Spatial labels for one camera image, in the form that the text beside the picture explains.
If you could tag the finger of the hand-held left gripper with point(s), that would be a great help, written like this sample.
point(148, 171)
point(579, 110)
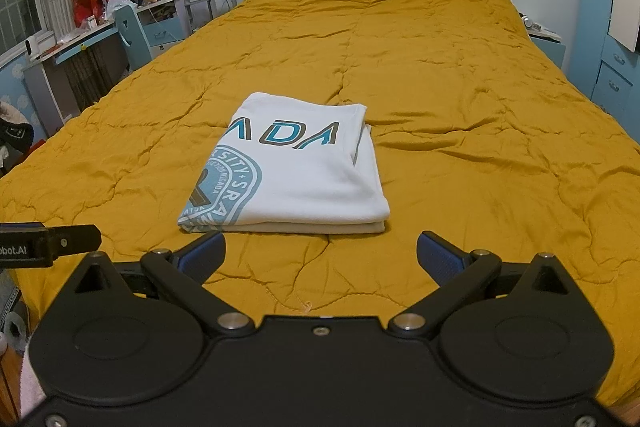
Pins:
point(77, 238)

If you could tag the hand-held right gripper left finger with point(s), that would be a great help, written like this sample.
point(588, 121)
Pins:
point(207, 252)

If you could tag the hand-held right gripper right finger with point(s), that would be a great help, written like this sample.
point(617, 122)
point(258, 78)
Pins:
point(440, 259)

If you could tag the white printed sweatshirt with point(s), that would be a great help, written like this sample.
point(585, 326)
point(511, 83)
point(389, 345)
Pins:
point(310, 177)

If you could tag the pile of dark clothes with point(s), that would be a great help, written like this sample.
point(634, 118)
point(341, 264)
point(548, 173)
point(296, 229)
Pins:
point(15, 137)

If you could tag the patterned floor rug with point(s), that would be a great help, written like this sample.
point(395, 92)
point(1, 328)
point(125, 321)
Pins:
point(9, 307)

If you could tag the pink fluffy cloth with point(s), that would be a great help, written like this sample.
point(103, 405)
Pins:
point(31, 382)

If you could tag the white and blue desk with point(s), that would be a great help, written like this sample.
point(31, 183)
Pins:
point(45, 87)

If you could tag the mustard yellow quilt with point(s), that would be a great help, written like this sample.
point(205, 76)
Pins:
point(450, 82)

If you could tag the light blue chair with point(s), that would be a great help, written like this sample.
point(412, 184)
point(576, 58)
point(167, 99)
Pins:
point(132, 37)

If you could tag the red bag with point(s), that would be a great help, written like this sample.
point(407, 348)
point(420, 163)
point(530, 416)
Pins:
point(90, 7)

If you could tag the white plastic bag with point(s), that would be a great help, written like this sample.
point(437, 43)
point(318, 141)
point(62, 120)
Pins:
point(119, 7)

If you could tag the white and blue nightstand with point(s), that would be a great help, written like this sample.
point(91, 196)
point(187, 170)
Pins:
point(547, 49)

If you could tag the grey rolling cart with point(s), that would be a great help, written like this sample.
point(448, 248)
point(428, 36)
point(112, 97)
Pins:
point(210, 2)

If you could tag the light blue cabinet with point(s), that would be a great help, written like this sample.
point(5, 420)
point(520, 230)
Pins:
point(595, 57)

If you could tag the small white security camera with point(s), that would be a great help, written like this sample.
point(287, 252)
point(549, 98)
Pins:
point(34, 48)

